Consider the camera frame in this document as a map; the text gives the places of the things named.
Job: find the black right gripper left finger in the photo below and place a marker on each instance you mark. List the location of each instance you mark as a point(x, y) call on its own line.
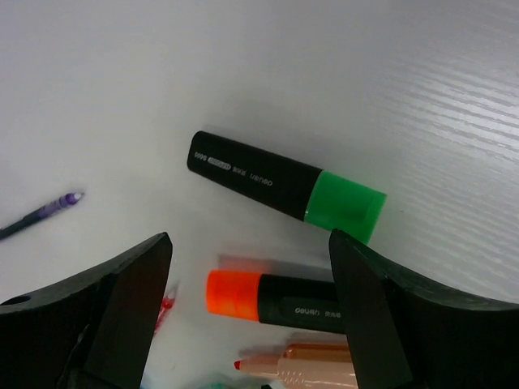
point(91, 330)

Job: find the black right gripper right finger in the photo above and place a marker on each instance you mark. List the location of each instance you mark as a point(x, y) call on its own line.
point(407, 331)

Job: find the peach translucent marker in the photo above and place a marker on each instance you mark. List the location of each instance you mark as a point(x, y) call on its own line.
point(304, 365)

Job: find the orange cap black highlighter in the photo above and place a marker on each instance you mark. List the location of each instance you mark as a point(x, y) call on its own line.
point(276, 300)

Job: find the green cap black highlighter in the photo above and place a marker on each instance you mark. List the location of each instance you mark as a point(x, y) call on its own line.
point(304, 192)

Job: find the red gel pen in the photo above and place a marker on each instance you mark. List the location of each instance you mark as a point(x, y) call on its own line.
point(167, 304)

